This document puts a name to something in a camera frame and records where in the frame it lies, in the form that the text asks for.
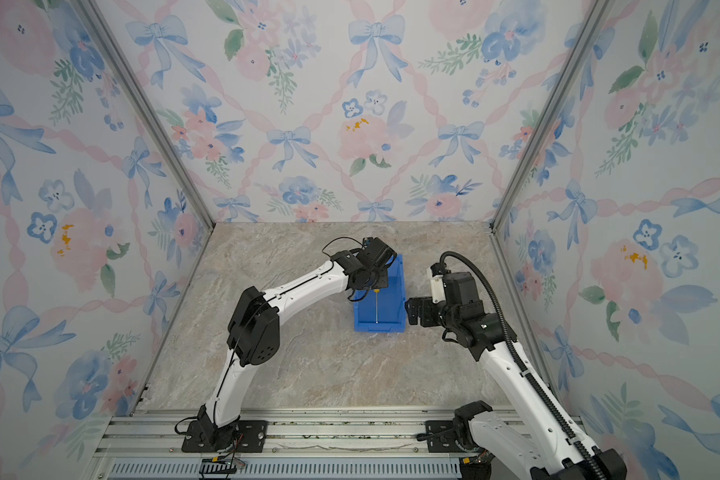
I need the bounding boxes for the yellow handled screwdriver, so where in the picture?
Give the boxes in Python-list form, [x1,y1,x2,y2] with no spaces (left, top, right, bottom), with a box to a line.
[373,288,380,324]

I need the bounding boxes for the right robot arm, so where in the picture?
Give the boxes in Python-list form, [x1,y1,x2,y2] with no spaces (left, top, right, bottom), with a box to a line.
[405,266,627,479]

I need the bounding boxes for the blue plastic bin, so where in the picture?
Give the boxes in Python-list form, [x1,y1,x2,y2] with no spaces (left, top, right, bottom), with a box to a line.
[354,256,407,333]

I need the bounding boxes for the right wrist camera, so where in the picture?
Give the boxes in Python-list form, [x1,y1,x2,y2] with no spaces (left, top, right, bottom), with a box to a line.
[430,263,446,304]

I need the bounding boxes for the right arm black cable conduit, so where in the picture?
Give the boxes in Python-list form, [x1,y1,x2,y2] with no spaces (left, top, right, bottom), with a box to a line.
[437,250,607,480]

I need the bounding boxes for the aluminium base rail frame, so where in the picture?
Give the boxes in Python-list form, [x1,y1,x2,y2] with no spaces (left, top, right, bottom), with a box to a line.
[92,407,604,480]

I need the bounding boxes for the right corner aluminium post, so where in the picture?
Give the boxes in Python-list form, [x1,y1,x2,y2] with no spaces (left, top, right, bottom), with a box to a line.
[490,0,612,235]

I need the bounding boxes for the corner aluminium post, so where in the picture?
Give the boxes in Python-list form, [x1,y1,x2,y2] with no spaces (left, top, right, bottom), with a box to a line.
[71,0,215,230]
[490,0,612,235]

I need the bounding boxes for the left corner aluminium post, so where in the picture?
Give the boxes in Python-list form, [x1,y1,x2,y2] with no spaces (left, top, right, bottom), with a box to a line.
[71,0,215,230]

